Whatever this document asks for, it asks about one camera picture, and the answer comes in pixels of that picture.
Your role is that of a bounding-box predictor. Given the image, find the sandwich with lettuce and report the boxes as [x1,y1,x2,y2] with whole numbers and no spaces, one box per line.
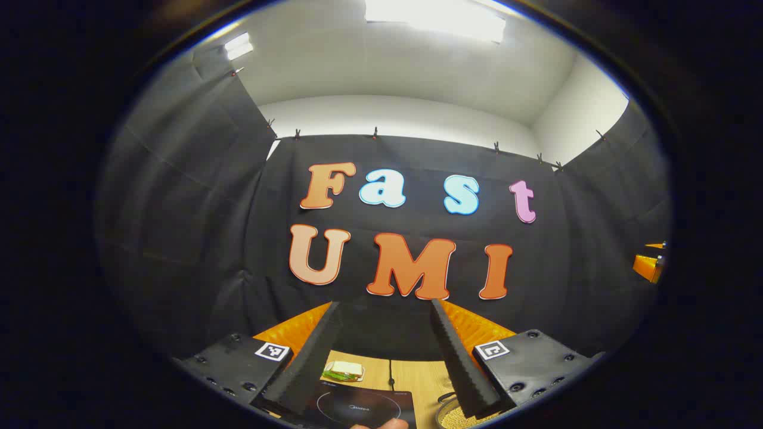
[324,360,365,383]

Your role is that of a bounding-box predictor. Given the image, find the black backdrop cloth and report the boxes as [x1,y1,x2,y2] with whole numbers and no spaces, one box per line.
[98,45,671,364]

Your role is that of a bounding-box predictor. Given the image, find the stainless steel pot black handles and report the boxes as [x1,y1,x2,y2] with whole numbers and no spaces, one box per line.
[434,390,507,429]

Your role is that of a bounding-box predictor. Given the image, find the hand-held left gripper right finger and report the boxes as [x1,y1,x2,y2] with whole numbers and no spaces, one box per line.
[430,298,606,419]

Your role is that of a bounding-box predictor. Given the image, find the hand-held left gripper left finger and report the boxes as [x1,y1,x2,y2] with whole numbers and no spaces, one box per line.
[173,301,343,418]

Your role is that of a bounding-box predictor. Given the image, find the large ceiling light panel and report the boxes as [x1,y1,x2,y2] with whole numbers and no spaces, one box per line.
[365,0,507,43]

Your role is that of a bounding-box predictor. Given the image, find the black induction cooktop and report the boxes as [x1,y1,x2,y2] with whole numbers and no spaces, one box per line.
[268,380,418,429]

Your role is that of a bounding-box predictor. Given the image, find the pile of yellow soybeans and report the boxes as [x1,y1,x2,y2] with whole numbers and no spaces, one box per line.
[444,405,501,429]

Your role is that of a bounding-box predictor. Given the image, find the small ceiling light panel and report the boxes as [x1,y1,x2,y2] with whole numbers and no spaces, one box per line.
[224,33,254,61]

